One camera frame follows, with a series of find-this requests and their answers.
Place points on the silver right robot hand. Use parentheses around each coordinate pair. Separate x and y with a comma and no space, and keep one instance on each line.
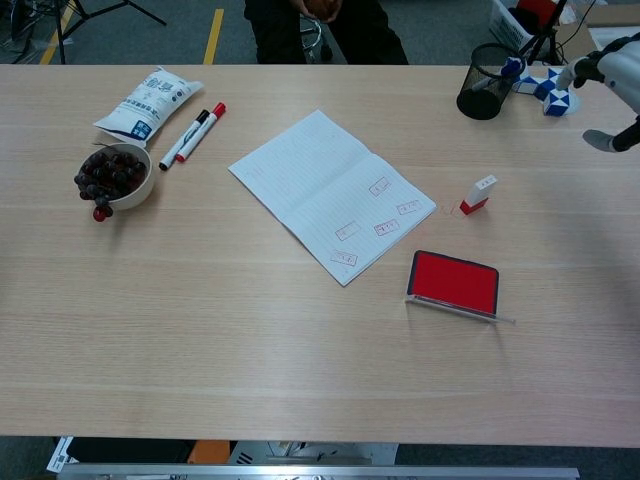
(625,70)

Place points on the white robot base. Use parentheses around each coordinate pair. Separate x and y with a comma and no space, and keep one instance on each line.
(310,450)

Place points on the red-capped whiteboard marker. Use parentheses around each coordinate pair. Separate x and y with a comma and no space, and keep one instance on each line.
(200,132)

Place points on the black tripod stand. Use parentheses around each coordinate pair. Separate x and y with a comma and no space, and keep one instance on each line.
(60,30)

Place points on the red and white stamp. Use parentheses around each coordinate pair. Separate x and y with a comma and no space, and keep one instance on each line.
(477,197)

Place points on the black-capped whiteboard marker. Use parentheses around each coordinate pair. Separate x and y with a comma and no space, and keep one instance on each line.
(185,140)

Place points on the orange object under table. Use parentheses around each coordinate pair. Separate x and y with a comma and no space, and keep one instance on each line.
(210,452)

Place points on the black light stand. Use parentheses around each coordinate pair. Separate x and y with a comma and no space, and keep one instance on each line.
(542,32)

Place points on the blue-capped marker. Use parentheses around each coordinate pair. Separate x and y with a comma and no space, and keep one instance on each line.
(511,66)

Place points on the open lined notebook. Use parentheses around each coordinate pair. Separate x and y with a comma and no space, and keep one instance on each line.
(315,185)

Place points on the aluminium rail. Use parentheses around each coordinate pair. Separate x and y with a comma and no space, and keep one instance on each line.
(300,472)

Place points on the brown cardboard box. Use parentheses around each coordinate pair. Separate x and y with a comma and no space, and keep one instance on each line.
(580,40)

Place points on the beige bowl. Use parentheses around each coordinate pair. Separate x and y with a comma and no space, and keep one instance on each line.
(137,195)

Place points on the blue white snake puzzle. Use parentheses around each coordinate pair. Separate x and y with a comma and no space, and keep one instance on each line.
(552,100)

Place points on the dark grape bunch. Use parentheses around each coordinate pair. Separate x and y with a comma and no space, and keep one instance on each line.
(107,175)

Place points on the person in black clothes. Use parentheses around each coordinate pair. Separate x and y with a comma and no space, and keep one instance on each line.
(275,35)

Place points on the white printed paper sheet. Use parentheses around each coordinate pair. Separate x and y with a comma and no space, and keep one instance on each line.
(60,455)

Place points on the black mesh pen holder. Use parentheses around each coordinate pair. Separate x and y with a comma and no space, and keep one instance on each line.
(480,102)

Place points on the red ink pad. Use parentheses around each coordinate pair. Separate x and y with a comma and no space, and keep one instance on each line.
(452,282)

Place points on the chrome stool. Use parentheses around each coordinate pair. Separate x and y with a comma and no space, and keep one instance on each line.
(312,30)

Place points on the white plastic basket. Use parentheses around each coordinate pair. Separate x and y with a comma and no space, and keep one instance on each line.
(507,27)

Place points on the white snack bag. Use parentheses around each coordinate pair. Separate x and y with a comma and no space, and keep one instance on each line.
(150,100)

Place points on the red object in basket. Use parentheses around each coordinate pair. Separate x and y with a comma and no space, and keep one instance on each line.
(535,7)

